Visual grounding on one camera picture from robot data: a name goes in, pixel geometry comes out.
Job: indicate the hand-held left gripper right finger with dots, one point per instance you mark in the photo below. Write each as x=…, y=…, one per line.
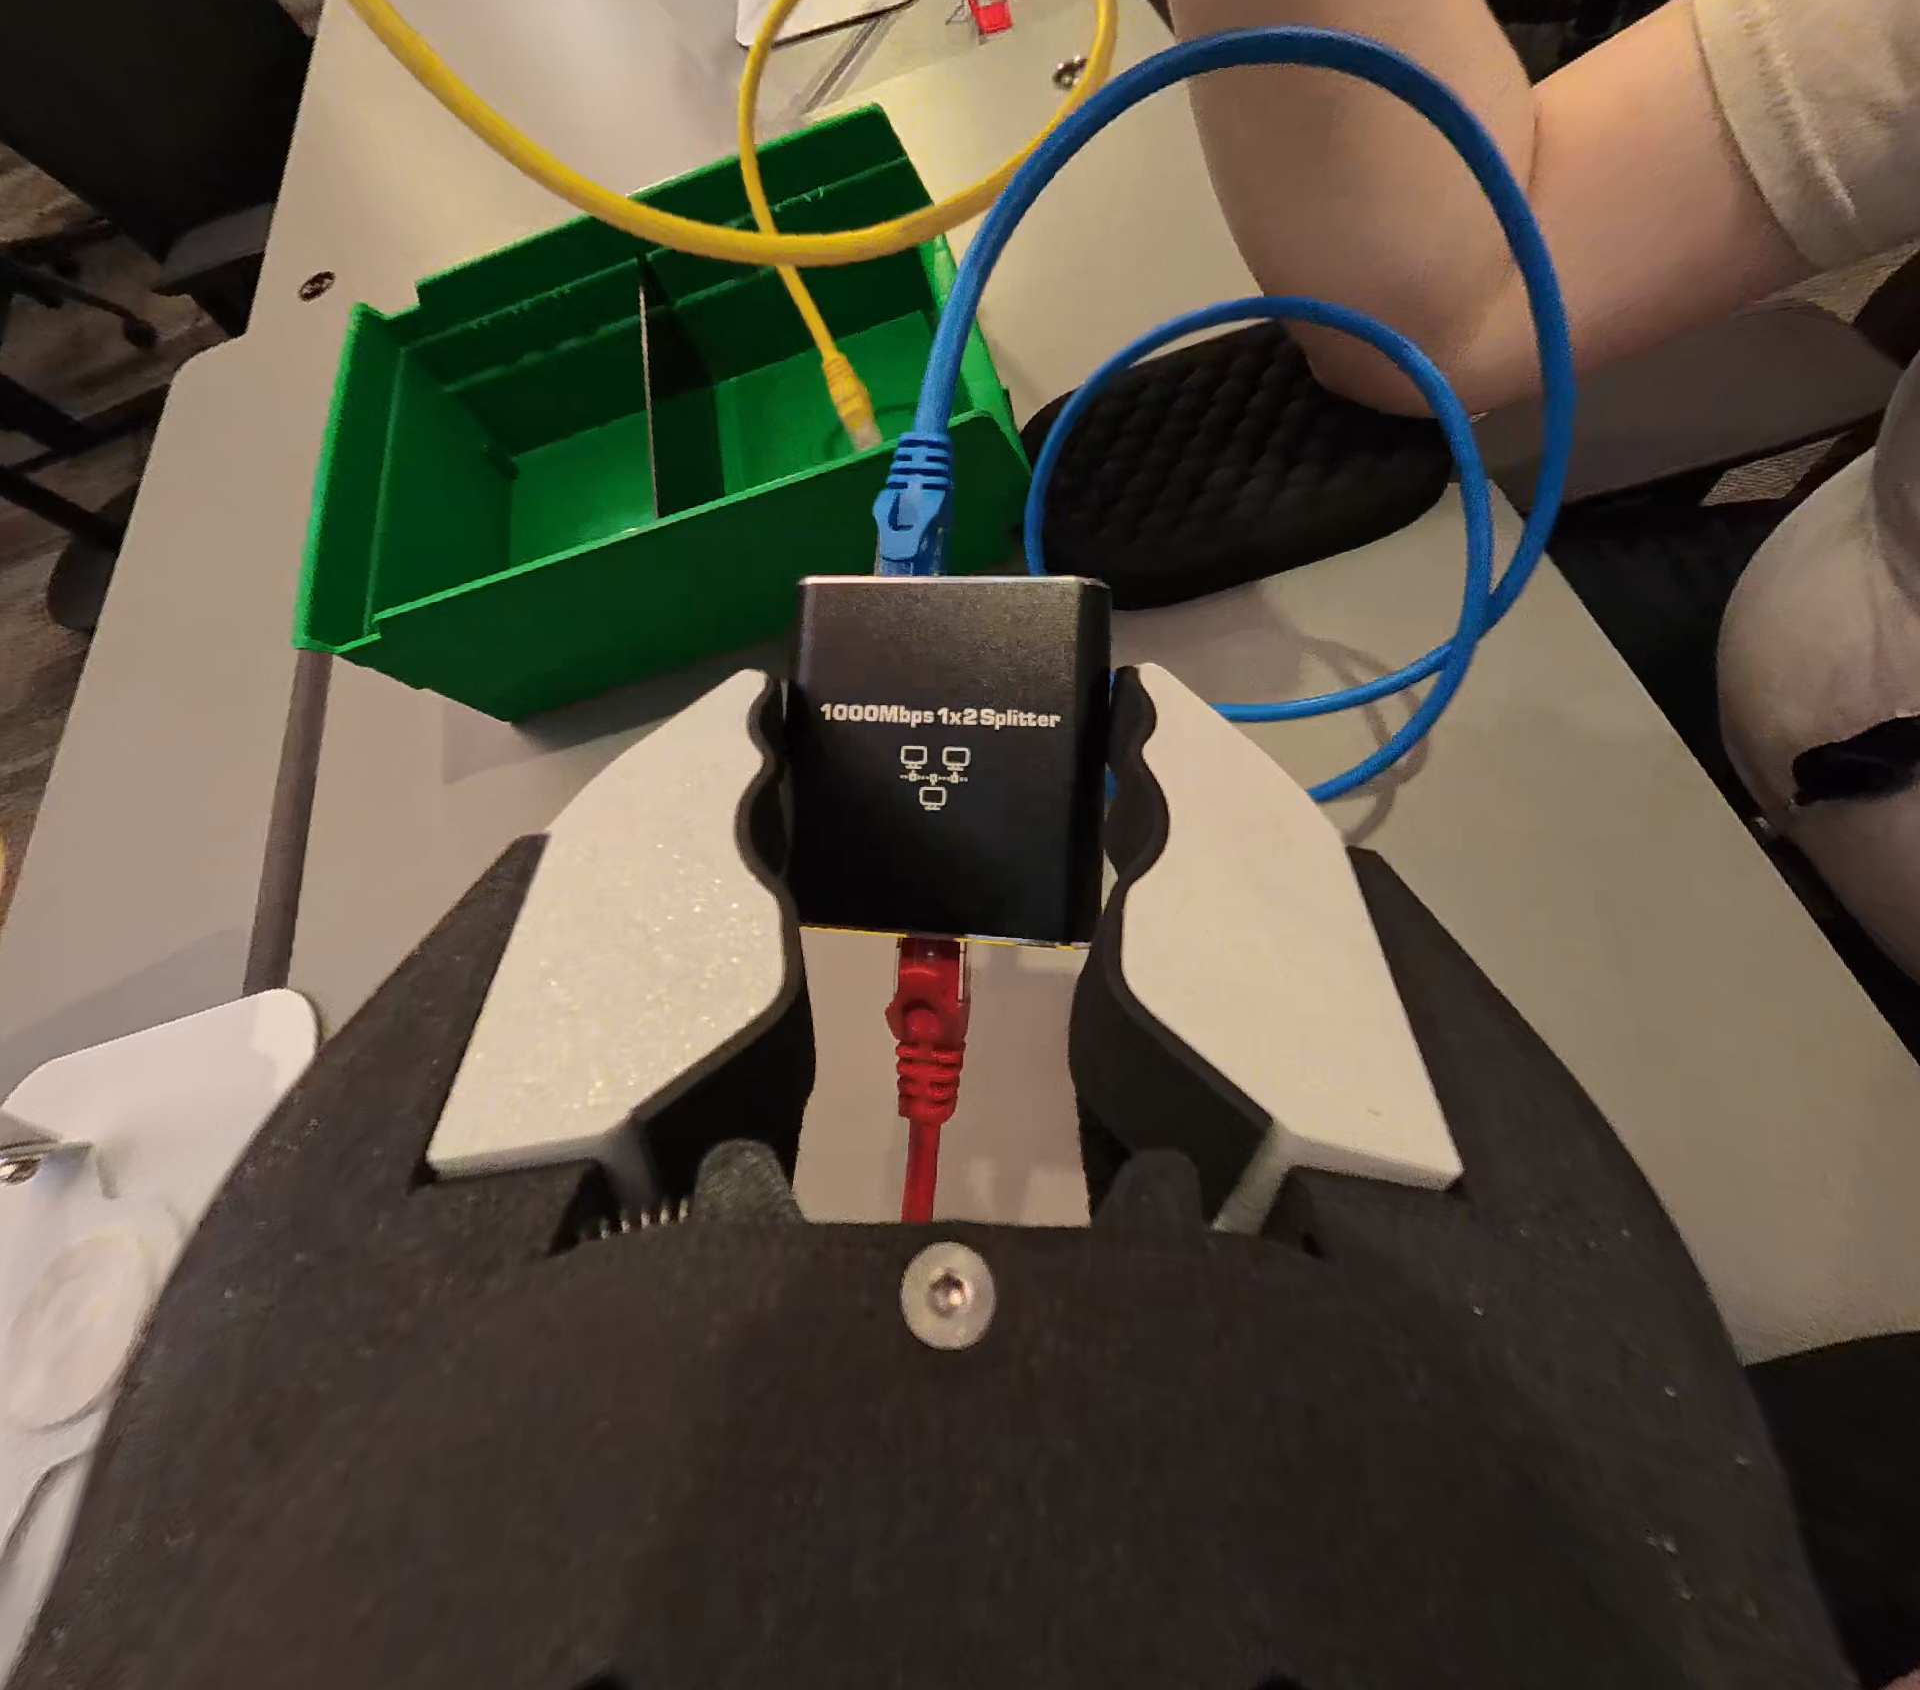
x=1274, y=971

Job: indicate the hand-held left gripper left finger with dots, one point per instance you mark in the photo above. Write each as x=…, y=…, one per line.
x=630, y=971

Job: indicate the black ethernet splitter box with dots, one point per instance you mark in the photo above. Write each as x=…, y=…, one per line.
x=945, y=820

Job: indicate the green plastic bin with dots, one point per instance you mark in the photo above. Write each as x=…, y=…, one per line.
x=600, y=490

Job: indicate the person's right forearm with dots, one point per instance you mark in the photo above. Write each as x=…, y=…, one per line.
x=1290, y=41

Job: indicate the black mesh wrist pad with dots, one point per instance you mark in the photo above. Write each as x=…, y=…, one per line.
x=1201, y=475

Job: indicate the black bin divider plate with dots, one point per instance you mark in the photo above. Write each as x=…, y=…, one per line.
x=682, y=445

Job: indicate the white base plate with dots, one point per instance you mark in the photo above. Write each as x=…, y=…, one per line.
x=150, y=1121

